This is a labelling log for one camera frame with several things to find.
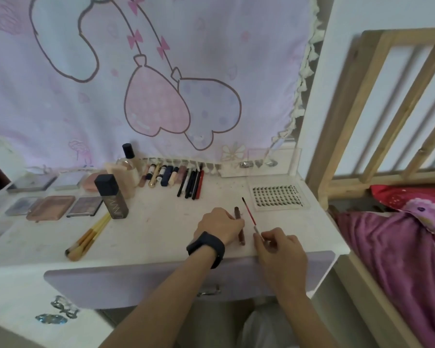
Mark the person's left hand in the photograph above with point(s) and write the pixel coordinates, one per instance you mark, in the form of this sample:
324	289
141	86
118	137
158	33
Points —
217	224

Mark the person's right hand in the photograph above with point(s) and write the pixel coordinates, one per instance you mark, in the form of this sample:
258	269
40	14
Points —
282	260

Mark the brown pencil white cap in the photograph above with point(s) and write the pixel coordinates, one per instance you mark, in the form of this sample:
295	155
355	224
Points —
242	237

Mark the red applicator wand silver cap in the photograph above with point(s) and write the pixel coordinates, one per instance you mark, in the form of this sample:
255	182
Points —
248	210

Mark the short black makeup pencil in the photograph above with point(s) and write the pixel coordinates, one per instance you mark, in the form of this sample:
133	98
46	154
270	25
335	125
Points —
192	184

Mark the long black makeup pencil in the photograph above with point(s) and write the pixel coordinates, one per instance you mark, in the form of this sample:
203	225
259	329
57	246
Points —
197	181

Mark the false eyelash tray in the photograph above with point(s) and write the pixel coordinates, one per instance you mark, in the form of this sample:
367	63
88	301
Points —
275	197

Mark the beige tube black cap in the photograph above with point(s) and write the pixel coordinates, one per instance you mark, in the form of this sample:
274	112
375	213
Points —
173	176

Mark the navy cosmetic tube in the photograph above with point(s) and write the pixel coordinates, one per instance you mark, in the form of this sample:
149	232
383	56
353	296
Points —
166	176

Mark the small pale tube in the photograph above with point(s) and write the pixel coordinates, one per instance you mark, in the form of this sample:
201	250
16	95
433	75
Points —
150	172

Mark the pink concealer tube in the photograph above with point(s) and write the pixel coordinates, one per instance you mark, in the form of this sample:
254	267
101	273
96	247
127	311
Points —
144	175

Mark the peach pump bottle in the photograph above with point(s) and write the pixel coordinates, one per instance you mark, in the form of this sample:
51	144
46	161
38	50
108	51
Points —
125	181

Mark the purple drawer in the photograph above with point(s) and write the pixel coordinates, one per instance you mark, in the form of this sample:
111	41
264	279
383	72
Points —
130	282

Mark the dark square foundation bottle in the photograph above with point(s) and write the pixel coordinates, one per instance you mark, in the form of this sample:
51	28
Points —
112	199

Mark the pink rounded compact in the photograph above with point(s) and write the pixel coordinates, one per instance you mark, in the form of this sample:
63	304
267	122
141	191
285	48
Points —
90	181

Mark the small grey square palette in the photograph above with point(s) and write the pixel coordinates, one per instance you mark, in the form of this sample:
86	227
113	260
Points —
70	181

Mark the brown blush palette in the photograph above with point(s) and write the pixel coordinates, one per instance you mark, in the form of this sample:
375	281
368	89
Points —
50	208

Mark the silver square palette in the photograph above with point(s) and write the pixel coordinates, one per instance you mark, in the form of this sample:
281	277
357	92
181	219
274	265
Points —
23	206

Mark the person's left forearm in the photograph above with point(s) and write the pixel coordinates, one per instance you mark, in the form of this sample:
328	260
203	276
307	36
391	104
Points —
156	308

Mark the white dressing table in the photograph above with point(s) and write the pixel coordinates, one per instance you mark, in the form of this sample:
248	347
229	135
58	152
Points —
148	228

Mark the black smartwatch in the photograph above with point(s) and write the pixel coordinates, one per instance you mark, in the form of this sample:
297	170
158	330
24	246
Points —
206	246

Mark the silver oval metal fitting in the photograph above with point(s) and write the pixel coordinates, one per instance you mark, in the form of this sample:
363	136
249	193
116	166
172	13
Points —
273	162
245	164

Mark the purple bed sheet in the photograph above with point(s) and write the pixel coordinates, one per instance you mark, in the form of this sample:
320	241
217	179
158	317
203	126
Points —
402	268

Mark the red floral pillow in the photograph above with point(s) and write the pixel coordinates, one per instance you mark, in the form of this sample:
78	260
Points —
395	197

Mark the pink cartoon cloth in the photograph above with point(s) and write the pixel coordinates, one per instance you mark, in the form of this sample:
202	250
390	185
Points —
58	123

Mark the blue shiny cabinet sticker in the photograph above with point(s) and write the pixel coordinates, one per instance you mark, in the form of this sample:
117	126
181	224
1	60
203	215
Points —
51	319

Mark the wooden bed frame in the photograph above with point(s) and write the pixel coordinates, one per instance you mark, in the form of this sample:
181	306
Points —
348	105

